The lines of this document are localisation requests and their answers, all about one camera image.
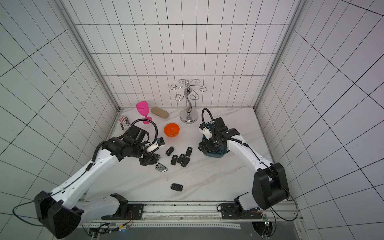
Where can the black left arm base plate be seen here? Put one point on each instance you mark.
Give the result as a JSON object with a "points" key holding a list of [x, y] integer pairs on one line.
{"points": [[127, 212]]}

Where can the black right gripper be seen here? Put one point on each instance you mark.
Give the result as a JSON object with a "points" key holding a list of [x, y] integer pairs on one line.
{"points": [[210, 143]]}

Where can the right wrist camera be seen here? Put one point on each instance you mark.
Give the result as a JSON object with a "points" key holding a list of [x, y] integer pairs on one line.
{"points": [[206, 132]]}

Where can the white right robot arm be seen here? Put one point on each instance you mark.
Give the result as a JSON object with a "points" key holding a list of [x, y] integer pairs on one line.
{"points": [[269, 186]]}

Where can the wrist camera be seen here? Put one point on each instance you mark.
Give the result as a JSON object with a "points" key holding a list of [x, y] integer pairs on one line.
{"points": [[206, 132], [159, 143]]}

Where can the silver black smart key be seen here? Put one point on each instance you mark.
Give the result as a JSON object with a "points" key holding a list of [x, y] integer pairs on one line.
{"points": [[161, 168]]}

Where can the black VW flip key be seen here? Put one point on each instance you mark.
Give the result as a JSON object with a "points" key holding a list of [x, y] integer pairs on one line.
{"points": [[189, 151], [181, 158], [174, 160], [170, 151]]}

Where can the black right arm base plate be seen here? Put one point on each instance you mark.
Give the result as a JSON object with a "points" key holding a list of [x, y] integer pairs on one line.
{"points": [[234, 211]]}

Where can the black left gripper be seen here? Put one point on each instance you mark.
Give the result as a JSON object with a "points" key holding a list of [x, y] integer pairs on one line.
{"points": [[148, 160]]}

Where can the pink plastic wine goblet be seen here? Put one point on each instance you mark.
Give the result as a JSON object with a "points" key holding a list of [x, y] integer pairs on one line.
{"points": [[143, 109]]}

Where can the black flip key buttons up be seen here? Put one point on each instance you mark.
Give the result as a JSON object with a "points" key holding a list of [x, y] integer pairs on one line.
{"points": [[185, 161]]}

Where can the teal plastic storage box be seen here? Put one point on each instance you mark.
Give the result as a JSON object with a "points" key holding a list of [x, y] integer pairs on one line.
{"points": [[212, 149]]}

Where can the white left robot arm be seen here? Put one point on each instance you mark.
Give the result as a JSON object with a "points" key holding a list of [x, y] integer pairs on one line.
{"points": [[60, 211]]}

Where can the silver metal cup rack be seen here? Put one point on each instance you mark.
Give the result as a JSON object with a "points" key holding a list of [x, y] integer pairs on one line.
{"points": [[188, 115]]}

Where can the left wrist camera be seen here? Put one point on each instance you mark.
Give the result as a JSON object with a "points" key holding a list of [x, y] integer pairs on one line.
{"points": [[159, 143]]}

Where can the aluminium frame rail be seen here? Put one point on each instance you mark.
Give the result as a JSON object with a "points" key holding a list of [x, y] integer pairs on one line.
{"points": [[178, 212]]}

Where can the orange plastic bowl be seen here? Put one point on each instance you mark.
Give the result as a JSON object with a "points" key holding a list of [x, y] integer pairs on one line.
{"points": [[171, 130]]}

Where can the lone black flip key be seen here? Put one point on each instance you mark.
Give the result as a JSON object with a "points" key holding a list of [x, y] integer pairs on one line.
{"points": [[176, 187]]}

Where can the beige woven glasses case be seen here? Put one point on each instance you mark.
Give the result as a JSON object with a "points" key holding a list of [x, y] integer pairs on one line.
{"points": [[160, 112]]}

